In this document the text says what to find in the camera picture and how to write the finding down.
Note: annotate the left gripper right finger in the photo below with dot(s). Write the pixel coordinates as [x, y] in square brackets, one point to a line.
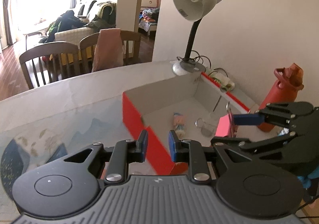
[246, 185]

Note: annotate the blue gloved hand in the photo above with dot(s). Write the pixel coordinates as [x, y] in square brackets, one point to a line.
[307, 180]

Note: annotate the pink towel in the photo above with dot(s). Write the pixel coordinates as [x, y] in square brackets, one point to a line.
[109, 50]

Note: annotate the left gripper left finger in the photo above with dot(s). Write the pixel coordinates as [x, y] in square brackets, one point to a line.
[72, 183]

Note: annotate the wooden chair with towel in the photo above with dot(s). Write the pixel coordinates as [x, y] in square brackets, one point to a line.
[131, 45]

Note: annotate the beige sofa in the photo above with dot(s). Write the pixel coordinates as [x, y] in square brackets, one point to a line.
[73, 29]

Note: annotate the clear glass cup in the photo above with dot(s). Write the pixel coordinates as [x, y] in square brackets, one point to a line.
[206, 125]

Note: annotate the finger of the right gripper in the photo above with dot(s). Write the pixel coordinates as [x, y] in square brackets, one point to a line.
[248, 119]

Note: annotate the red cardboard box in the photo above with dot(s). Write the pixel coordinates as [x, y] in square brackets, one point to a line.
[192, 100]

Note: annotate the red water bottle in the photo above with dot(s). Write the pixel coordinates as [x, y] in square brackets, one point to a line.
[286, 87]

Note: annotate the pink binder clip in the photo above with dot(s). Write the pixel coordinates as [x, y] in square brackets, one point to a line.
[226, 126]

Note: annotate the grey desk lamp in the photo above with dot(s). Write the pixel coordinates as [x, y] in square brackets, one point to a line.
[193, 11]

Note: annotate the blue landscape table mat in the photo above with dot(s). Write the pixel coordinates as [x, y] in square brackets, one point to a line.
[34, 144]

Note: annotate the dark wooden chair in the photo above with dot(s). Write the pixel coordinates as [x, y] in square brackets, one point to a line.
[50, 62]

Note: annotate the pink doll keychain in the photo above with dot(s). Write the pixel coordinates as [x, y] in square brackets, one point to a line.
[179, 124]

